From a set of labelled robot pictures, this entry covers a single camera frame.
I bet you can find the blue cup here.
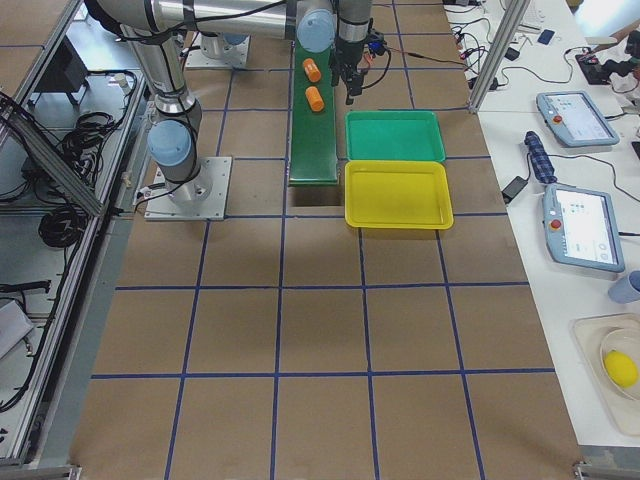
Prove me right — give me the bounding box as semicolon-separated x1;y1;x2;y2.
608;271;640;304

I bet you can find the white bowl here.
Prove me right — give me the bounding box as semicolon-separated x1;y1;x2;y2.
600;328;639;400

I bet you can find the lower teach pendant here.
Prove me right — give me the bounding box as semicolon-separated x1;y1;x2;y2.
542;184;625;273

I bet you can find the green plastic tray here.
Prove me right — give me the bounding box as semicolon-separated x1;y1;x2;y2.
345;110;446;162

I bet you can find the aluminium frame post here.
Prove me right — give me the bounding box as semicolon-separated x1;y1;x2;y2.
468;0;530;113

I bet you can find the beige tray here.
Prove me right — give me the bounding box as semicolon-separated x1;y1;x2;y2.
573;313;639;437

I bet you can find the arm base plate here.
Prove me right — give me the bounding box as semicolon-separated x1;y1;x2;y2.
144;157;232;221
185;33;250;70

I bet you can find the orange cylinder with 4680 print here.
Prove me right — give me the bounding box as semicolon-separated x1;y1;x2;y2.
302;58;322;84

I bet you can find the green conveyor belt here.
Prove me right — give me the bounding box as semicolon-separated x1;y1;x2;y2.
288;42;338;187

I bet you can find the red black wire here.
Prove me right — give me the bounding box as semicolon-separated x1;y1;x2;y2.
364;44;474;66

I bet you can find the plain orange cylinder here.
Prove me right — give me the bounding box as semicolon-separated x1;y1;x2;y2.
305;86;325;113

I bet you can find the yellow plastic tray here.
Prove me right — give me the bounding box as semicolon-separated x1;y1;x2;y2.
344;160;454;230

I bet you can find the blue plaid folded umbrella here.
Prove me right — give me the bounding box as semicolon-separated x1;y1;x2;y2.
524;131;557;185

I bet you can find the upper teach pendant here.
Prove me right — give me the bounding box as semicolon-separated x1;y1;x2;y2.
536;91;619;148

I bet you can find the teach pendant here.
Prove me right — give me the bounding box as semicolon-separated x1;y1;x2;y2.
536;91;619;148
542;184;625;273

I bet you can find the yellow lemon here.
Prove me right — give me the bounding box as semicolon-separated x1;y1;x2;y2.
603;350;639;388

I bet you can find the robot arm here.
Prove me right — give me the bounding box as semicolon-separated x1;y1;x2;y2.
183;1;372;105
85;1;298;202

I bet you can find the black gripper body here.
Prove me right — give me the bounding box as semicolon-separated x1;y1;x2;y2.
329;38;366;86

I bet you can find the black power adapter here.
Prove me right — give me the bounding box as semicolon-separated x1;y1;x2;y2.
501;176;528;205

